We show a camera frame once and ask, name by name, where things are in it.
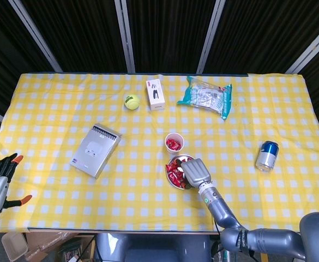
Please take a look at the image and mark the beige plastic container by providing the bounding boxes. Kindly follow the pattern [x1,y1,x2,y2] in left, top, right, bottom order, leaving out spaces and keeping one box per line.
[1,233,28,262]

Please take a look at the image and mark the brown cardboard box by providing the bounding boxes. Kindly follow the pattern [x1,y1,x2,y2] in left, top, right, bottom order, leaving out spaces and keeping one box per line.
[25,231,96,262]

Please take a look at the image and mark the round steel plate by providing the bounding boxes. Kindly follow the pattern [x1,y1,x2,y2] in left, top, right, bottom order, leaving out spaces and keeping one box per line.
[165,154,196,189]

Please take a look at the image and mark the teal snack bag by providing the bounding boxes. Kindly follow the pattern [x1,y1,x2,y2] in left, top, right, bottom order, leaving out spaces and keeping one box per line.
[177,76,233,121]

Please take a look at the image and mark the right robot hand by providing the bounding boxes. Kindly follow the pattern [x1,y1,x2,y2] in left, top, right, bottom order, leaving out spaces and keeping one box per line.
[175,158,213,190]

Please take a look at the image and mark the white paper cup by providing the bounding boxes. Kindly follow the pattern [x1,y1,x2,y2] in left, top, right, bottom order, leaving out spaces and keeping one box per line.
[164,132,185,155]

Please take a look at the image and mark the yellow checkered tablecloth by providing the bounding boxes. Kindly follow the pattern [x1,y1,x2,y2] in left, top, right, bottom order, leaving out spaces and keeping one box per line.
[0,73,319,233]

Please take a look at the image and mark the grey robot torso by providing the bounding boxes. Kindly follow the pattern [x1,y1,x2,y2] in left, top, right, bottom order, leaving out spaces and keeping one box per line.
[95,233,212,262]

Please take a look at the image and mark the blue silver drink can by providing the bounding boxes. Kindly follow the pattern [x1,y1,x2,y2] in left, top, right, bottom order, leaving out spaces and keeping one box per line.
[255,140,279,172]

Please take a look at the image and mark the silver earbuds box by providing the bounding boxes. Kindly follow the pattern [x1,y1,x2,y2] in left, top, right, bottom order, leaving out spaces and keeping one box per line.
[69,123,122,179]

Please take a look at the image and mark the yellow tennis ball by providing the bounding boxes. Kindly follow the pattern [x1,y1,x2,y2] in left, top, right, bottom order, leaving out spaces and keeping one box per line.
[124,94,141,111]

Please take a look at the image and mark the small white product box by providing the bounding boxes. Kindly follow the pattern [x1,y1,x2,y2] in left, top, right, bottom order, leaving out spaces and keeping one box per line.
[146,79,166,111]

